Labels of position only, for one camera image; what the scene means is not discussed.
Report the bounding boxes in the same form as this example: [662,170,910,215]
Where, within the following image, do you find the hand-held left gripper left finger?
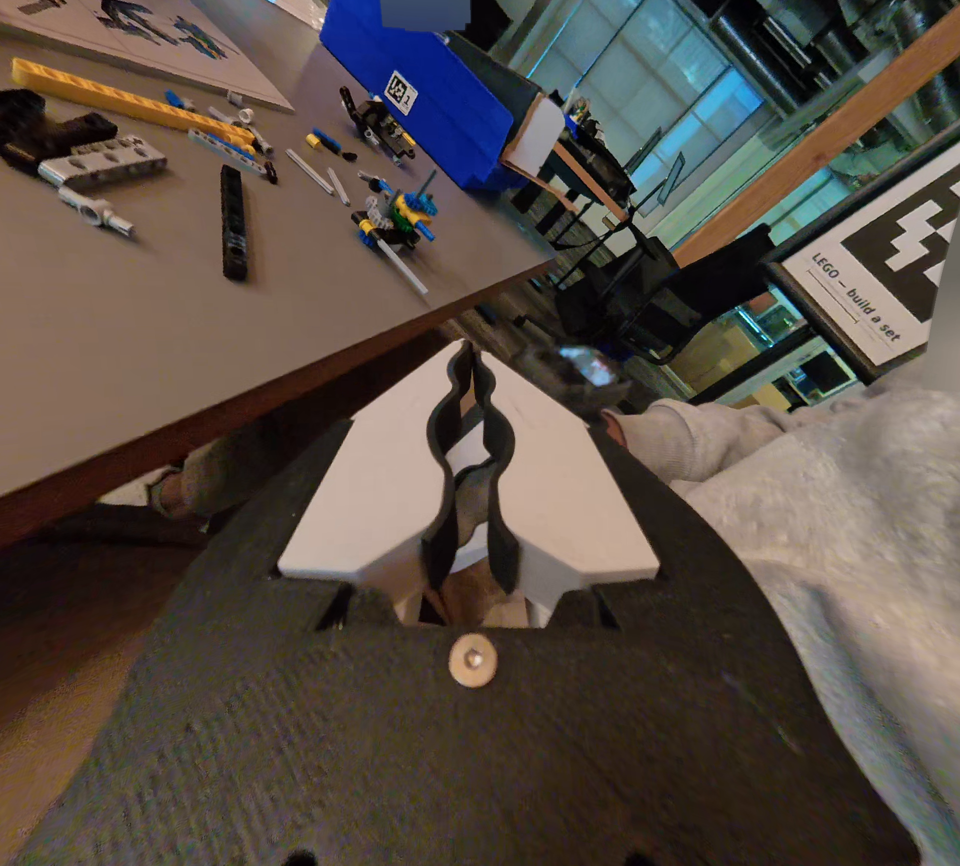
[277,340,477,620]

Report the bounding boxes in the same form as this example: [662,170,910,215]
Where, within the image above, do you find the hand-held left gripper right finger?
[472,349,662,608]

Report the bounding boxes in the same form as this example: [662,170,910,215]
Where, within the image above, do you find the yellow blue lego gear assembly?
[351,170,441,297]

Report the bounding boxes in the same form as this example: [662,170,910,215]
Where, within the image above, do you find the person's right forearm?
[618,397,800,488]

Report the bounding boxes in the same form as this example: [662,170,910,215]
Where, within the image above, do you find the black long lego beam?
[219,164,252,281]

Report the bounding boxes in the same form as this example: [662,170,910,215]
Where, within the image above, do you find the black white lego assembly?
[339,85,419,167]

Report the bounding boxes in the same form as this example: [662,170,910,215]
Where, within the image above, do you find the scattered small lego pins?
[163,88,391,186]

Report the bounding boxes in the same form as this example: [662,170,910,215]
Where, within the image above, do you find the light grey thin lego liftarm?
[186,127,280,183]

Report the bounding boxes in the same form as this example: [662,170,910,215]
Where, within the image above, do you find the grey lego pin connector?
[57,187,138,239]

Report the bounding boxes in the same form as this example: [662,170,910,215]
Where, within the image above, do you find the light grey thick lego beam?
[36,134,169,190]

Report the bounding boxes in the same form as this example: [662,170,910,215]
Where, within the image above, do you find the yellow long lego beam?
[10,56,258,147]

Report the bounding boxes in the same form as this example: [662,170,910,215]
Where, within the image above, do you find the black curved lego panel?
[0,88,121,171]

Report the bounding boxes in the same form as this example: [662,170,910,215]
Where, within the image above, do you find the open lego instruction booklet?
[0,0,333,113]

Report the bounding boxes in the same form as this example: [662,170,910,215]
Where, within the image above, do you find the black office chair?
[553,221,779,366]

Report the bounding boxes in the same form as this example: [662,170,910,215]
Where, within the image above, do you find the person's leg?
[146,424,316,522]

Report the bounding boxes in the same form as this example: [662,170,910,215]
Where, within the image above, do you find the cardboard boxes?
[671,315,800,411]

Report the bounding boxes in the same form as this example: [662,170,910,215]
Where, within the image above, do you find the cluttered wooden background desk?
[501,94,639,260]

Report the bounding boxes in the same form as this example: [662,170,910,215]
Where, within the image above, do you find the blue plastic bin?
[318,0,543,192]

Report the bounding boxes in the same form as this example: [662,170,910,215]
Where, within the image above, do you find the white marker sign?
[768,145,960,366]

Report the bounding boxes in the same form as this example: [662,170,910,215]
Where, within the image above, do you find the wooden post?
[669,4,960,269]

